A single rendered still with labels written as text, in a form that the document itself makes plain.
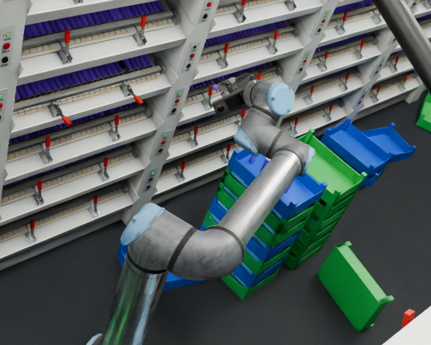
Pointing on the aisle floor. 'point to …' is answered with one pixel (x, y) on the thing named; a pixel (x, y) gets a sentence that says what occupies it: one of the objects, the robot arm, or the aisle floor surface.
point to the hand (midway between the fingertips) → (219, 91)
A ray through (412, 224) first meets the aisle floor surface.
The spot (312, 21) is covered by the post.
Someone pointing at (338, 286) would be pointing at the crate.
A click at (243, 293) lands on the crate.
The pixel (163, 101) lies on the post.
